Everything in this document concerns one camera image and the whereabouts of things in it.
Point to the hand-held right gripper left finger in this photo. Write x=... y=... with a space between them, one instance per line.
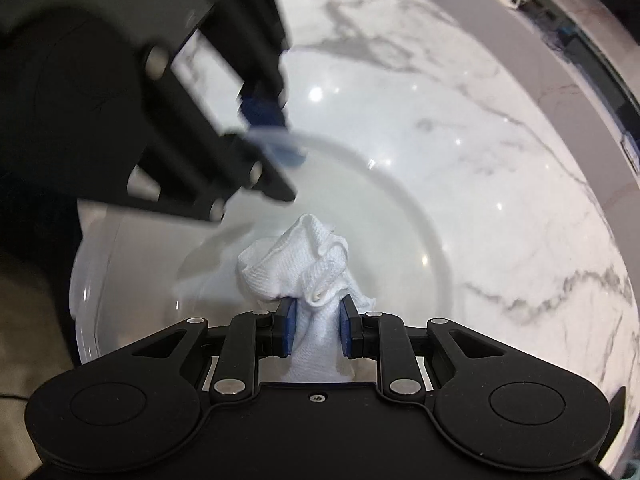
x=288 y=329

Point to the white cloth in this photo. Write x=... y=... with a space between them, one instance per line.
x=300 y=260

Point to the translucent plastic bowl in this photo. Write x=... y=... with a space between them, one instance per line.
x=395 y=240

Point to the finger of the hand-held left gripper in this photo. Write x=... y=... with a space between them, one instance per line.
x=240 y=165
x=260 y=110

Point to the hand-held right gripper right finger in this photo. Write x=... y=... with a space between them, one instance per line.
x=345 y=329

